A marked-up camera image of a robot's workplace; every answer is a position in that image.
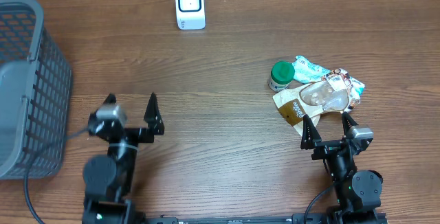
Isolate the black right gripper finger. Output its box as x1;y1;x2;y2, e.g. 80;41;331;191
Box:
300;115;322;150
342;112;358;136

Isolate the beige plastic pouch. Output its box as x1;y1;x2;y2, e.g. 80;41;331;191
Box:
272;69;365;133

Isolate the teal wipes packet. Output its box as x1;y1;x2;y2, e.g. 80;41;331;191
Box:
292;56;365;109

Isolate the green lid jar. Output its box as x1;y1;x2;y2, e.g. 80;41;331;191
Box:
267;60;295;92

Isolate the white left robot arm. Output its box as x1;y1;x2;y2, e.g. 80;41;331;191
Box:
82;93;164;224

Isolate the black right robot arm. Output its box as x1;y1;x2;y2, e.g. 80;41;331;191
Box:
300;112;388;224

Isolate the white barcode scanner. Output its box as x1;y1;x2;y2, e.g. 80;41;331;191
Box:
175;0;206;30

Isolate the grey plastic basket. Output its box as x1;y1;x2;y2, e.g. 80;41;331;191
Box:
1;0;73;180

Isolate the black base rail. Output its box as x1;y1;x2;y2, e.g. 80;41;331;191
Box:
144;213;331;224

